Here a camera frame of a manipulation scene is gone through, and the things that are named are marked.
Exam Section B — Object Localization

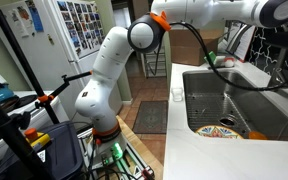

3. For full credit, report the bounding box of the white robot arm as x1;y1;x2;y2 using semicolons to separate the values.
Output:
75;0;288;144

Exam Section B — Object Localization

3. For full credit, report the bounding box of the white refrigerator with photos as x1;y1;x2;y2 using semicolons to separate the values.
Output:
0;0;122;124

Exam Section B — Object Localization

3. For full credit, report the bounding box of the emergency stop button box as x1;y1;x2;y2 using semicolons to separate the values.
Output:
24;128;51;148

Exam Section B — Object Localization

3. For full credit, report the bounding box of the colourful patterned plate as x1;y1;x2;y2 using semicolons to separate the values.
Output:
195;125;242;139

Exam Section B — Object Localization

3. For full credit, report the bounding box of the blue tool on counter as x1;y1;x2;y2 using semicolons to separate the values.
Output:
0;83;18;104

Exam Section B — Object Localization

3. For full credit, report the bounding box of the green sponge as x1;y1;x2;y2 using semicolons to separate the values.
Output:
204;51;216;66

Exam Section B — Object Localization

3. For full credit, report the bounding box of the clear plastic cup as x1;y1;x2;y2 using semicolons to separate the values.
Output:
171;87;183;102

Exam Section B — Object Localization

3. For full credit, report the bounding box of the robot base controller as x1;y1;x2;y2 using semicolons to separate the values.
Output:
77;129;155;180

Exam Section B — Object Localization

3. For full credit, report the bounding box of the white sponge holder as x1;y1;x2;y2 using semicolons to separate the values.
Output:
212;56;235;68

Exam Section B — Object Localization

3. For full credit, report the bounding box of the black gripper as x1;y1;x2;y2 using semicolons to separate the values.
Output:
265;24;288;50

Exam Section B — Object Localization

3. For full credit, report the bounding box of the cardboard box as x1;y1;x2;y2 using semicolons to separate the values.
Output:
169;29;223;66

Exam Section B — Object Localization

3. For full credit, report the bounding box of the black storage bin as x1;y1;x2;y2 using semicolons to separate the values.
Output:
0;122;84;180

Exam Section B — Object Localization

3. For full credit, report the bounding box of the patterned floor rug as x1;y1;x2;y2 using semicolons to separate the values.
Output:
133;101;168;134

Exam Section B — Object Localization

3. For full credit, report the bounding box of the black camera tripod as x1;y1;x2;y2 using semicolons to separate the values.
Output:
0;8;93;180

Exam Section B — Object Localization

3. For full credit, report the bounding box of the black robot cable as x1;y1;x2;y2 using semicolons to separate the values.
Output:
153;21;288;93

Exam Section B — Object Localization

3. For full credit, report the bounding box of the stainless steel sink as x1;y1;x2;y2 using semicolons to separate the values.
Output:
183;71;288;141

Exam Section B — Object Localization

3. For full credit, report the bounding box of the orange object in sink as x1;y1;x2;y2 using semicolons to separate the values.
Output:
248;131;267;140

